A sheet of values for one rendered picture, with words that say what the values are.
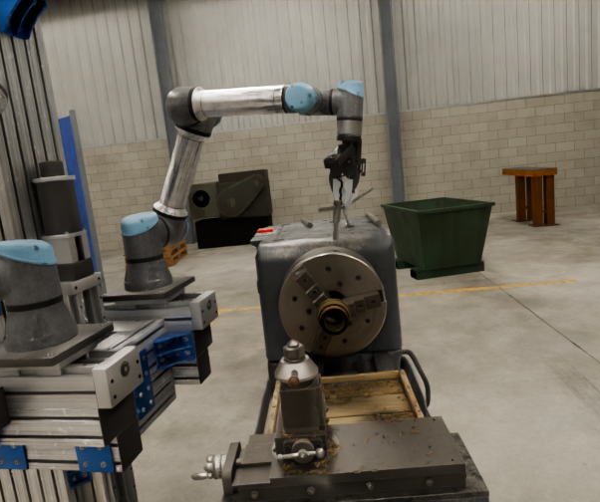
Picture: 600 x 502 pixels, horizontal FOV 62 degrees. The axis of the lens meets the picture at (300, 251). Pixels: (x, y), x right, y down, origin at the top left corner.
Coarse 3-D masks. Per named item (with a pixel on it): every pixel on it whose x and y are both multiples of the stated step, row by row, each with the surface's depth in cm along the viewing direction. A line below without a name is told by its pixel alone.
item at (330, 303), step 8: (328, 304) 133; (336, 304) 133; (344, 304) 136; (320, 312) 133; (328, 312) 130; (336, 312) 130; (344, 312) 130; (320, 320) 131; (344, 320) 131; (328, 328) 132; (336, 328) 136; (344, 328) 131
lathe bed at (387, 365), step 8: (376, 352) 164; (384, 352) 163; (312, 360) 163; (320, 360) 162; (360, 360) 159; (376, 360) 157; (384, 360) 157; (320, 368) 156; (360, 368) 155; (368, 368) 158; (376, 368) 157; (384, 368) 151; (392, 368) 150
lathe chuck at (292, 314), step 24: (312, 264) 143; (336, 264) 143; (360, 264) 143; (288, 288) 145; (336, 288) 144; (360, 288) 144; (288, 312) 146; (312, 312) 146; (384, 312) 145; (312, 336) 147; (336, 336) 147; (360, 336) 146
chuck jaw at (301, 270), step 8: (296, 272) 144; (304, 272) 140; (296, 280) 140; (304, 280) 141; (312, 280) 140; (304, 288) 140; (312, 288) 138; (320, 288) 139; (312, 296) 139; (320, 296) 137; (328, 296) 140; (320, 304) 137
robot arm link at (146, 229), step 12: (132, 216) 158; (144, 216) 155; (156, 216) 159; (132, 228) 153; (144, 228) 154; (156, 228) 158; (168, 228) 164; (132, 240) 154; (144, 240) 154; (156, 240) 157; (132, 252) 154; (144, 252) 154; (156, 252) 157
